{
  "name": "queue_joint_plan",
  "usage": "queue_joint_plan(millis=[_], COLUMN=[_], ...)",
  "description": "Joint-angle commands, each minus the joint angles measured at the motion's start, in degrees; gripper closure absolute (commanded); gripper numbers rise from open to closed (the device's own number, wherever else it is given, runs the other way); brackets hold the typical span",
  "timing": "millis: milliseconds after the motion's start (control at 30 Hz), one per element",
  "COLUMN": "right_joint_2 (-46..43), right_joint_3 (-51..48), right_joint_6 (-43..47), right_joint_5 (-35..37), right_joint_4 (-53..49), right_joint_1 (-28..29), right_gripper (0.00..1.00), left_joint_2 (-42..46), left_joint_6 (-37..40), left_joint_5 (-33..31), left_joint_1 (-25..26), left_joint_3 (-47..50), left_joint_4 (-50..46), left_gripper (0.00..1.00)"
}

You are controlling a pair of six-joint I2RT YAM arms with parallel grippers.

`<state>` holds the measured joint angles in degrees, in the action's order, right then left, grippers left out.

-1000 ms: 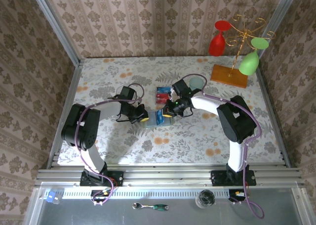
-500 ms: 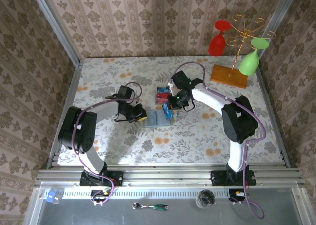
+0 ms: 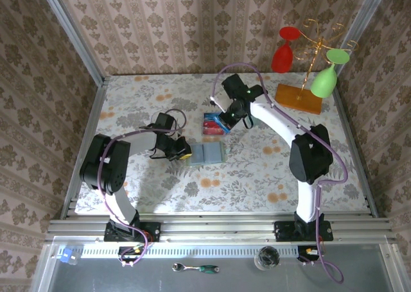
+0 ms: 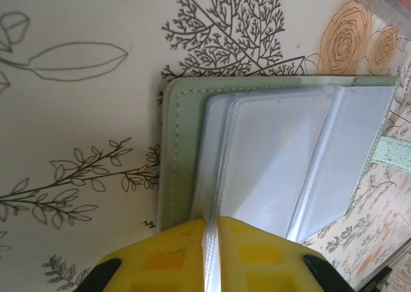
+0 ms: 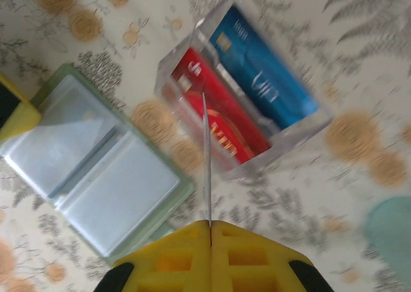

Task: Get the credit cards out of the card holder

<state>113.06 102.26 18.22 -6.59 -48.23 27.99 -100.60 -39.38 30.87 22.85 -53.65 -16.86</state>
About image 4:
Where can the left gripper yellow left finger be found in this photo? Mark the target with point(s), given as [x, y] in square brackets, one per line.
[160, 263]

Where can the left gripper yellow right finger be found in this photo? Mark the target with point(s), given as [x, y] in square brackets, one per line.
[263, 263]

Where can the clear plastic tray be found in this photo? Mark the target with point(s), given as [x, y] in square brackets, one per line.
[375, 6]

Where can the floral tablecloth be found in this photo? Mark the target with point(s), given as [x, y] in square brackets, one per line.
[64, 112]

